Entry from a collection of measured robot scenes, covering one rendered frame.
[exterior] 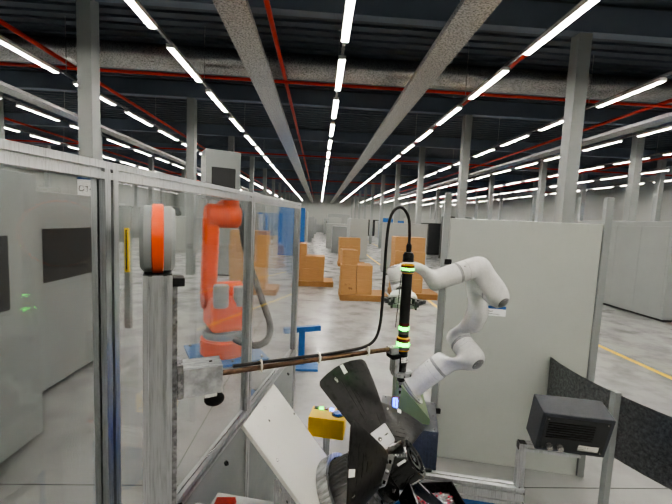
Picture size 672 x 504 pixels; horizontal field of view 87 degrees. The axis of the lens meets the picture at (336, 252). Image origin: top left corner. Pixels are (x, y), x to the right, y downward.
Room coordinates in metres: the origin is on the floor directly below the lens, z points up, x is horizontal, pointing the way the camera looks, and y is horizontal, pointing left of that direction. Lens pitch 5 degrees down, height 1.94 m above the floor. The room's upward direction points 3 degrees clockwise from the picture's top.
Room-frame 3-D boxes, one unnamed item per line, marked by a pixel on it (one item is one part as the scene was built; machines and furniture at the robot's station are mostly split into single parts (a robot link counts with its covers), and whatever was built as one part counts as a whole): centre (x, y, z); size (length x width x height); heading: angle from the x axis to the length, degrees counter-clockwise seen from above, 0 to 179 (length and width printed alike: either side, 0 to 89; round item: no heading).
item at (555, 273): (2.78, -1.45, 1.10); 1.21 x 0.05 x 2.20; 81
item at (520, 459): (1.42, -0.81, 0.96); 0.03 x 0.03 x 0.20; 81
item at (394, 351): (1.14, -0.22, 1.49); 0.09 x 0.07 x 0.10; 116
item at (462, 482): (1.48, -0.39, 0.82); 0.90 x 0.04 x 0.08; 81
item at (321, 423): (1.54, 0.00, 1.02); 0.16 x 0.10 x 0.11; 81
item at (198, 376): (0.86, 0.33, 1.54); 0.10 x 0.07 x 0.08; 116
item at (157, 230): (0.82, 0.41, 1.88); 0.17 x 0.15 x 0.16; 171
